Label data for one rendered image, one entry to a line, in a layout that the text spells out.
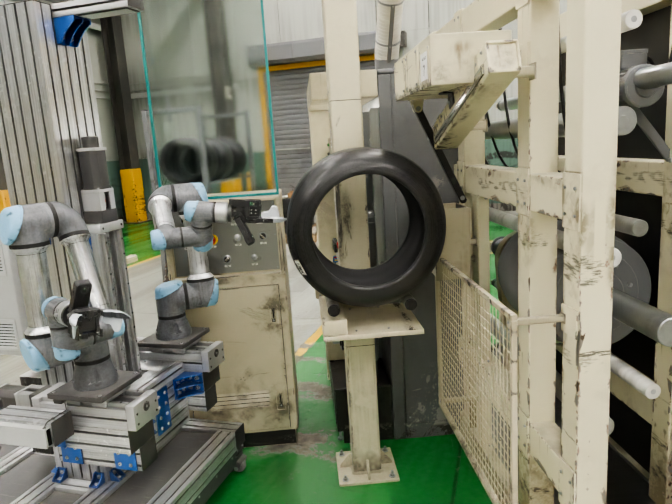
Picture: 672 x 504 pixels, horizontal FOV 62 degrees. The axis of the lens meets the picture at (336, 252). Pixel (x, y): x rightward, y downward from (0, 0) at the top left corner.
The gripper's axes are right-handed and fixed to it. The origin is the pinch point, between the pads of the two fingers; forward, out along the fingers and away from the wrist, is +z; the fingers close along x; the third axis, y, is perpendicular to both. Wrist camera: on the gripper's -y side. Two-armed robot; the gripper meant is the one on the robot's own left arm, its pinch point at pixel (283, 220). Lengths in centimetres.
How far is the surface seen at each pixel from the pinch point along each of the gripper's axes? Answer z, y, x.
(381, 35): 41, 81, 74
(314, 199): 10.6, 9.4, -12.8
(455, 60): 49, 54, -36
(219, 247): -31, -22, 64
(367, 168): 28.1, 20.8, -12.8
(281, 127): -33, 71, 1004
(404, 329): 46, -37, -9
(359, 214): 30.7, 0.8, 25.9
